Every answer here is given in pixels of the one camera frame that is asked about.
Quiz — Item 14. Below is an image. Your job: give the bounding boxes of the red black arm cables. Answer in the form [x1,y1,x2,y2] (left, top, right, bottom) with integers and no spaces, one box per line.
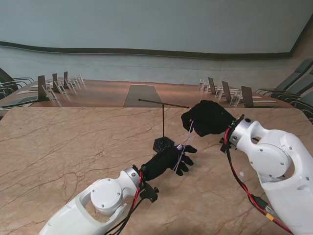
[105,170,145,235]
[224,126,294,233]

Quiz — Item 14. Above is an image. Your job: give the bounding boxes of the printed conference room backdrop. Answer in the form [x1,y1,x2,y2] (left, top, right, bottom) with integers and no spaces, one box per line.
[0,0,313,123]

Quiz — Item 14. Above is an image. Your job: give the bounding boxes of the black T-shaped earphone rack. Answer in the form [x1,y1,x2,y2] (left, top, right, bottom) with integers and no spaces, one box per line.
[138,98,190,154]

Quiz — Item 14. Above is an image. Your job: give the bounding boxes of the red black right arm cables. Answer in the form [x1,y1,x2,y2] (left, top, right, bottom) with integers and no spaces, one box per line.
[224,126,294,233]

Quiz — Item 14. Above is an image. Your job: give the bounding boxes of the red black left arm cables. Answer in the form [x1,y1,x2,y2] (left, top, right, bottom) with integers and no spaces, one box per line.
[105,170,145,235]

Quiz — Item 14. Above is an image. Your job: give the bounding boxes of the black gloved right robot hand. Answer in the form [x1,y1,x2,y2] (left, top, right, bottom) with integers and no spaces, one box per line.
[180,99,237,137]

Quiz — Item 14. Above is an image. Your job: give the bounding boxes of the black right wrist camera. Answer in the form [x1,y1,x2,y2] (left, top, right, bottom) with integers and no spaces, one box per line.
[219,137,232,154]

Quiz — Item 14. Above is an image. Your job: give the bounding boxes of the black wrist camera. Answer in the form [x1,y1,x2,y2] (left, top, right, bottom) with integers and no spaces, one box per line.
[219,137,232,154]
[140,183,159,203]

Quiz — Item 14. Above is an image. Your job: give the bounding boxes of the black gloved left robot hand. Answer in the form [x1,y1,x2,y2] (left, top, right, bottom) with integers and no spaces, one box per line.
[141,144,198,183]

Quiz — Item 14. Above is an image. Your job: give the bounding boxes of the white wired earphone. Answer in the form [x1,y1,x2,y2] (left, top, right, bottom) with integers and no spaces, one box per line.
[172,119,196,172]

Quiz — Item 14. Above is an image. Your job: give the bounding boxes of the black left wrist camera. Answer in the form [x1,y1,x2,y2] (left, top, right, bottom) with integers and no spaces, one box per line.
[140,183,159,203]

